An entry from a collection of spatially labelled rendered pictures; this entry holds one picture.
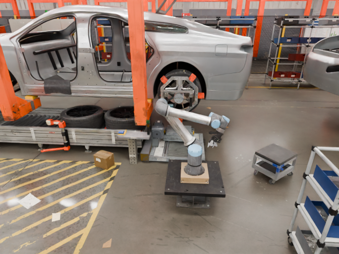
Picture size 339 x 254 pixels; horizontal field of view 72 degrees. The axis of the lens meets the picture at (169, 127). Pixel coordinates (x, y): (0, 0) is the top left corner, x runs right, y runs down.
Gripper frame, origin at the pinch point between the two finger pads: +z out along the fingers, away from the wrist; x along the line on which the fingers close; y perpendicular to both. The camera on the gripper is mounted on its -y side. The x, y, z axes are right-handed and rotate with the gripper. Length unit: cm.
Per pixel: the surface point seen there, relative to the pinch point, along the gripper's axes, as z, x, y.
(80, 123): 73, -72, -177
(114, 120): 46, -38, -146
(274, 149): -16, 94, 25
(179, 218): 71, -31, 29
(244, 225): 47, 12, 70
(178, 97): -24, 14, -93
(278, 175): 5, 79, 50
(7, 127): 120, -153, -235
